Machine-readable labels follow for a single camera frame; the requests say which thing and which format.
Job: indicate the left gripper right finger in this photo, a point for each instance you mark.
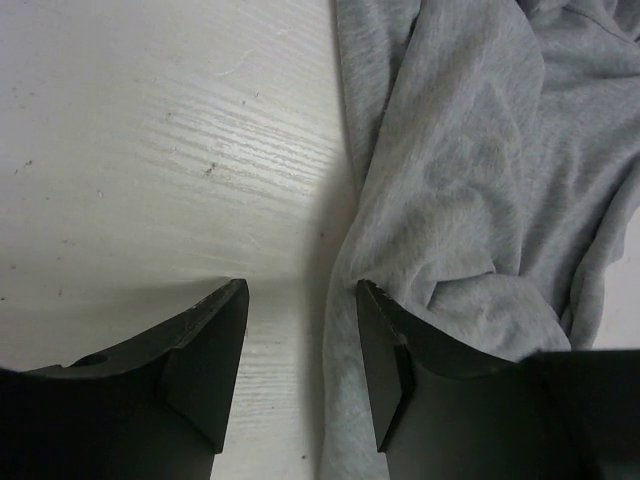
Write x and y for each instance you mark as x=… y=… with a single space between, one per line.
x=444 y=410

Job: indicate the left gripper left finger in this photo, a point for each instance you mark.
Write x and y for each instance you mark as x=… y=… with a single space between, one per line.
x=155 y=406

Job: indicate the grey tank top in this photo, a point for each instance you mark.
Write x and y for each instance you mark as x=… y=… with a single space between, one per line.
x=495 y=146

